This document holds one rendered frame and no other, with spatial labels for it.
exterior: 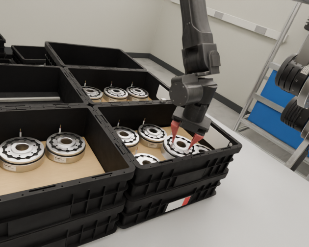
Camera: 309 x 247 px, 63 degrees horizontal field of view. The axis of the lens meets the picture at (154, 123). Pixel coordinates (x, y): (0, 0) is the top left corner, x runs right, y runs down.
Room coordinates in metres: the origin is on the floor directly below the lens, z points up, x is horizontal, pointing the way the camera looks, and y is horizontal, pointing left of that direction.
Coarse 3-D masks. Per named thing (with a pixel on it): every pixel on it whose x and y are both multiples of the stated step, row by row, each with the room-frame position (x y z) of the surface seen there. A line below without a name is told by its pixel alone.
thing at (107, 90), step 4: (104, 88) 0.96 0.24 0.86; (108, 88) 0.97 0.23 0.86; (120, 88) 1.00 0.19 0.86; (104, 92) 0.93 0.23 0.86; (108, 92) 0.93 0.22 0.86; (124, 92) 0.98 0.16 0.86; (112, 96) 0.91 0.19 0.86; (116, 96) 0.92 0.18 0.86; (120, 96) 0.93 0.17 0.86; (124, 96) 0.94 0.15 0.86
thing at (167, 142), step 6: (168, 138) 0.63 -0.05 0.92; (180, 138) 0.66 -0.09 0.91; (186, 138) 0.66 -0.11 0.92; (168, 144) 0.61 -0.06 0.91; (168, 150) 0.58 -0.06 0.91; (174, 150) 0.59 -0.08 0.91; (180, 150) 0.59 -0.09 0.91; (186, 150) 0.60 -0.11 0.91; (192, 150) 0.62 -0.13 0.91; (180, 156) 0.57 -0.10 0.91
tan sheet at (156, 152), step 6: (168, 132) 0.82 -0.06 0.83; (180, 132) 0.84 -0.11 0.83; (186, 132) 0.86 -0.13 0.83; (192, 138) 0.83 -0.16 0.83; (138, 144) 0.68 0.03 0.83; (138, 150) 0.65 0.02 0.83; (144, 150) 0.66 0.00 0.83; (150, 150) 0.67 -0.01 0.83; (156, 150) 0.68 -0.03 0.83; (156, 156) 0.65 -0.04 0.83; (162, 156) 0.66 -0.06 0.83
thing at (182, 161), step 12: (96, 108) 0.65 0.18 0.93; (120, 144) 0.51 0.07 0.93; (240, 144) 0.71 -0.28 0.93; (132, 156) 0.48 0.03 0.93; (192, 156) 0.56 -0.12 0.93; (204, 156) 0.58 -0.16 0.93; (216, 156) 0.62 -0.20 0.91; (144, 168) 0.45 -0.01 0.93; (156, 168) 0.47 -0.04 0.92; (168, 168) 0.50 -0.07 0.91
